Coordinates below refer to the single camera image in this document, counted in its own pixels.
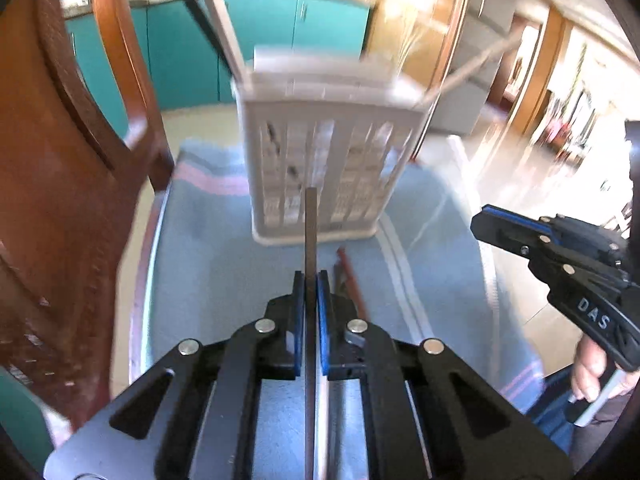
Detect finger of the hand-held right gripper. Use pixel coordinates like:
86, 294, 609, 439
482, 204, 557, 233
470, 210, 556, 263

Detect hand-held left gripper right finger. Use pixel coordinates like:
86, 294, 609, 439
316, 270, 572, 480

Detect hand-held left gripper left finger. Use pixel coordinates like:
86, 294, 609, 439
45, 270, 307, 480

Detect white plastic utensil basket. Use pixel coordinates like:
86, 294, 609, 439
235, 45, 431, 247

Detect black chopstick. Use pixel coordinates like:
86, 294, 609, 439
180, 0, 241, 78

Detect person's right hand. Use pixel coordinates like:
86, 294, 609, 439
570, 335, 633, 403

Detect red-brown chopstick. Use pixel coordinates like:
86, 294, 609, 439
336, 246, 372, 321

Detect blue checked cloth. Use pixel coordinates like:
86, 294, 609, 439
129, 139, 547, 480

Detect grey refrigerator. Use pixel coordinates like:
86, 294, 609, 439
425, 0, 523, 137

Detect flower-patterned glass sliding door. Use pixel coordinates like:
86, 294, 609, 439
350, 0, 478, 161

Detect carved wooden chair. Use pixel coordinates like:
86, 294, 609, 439
0, 0, 176, 433

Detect teal base cabinets under window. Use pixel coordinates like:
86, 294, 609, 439
0, 365, 56, 471

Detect teal base cabinets under stove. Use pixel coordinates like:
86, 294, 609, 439
65, 0, 373, 111

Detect wooden door frame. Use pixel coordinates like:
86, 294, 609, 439
520, 7, 568, 121

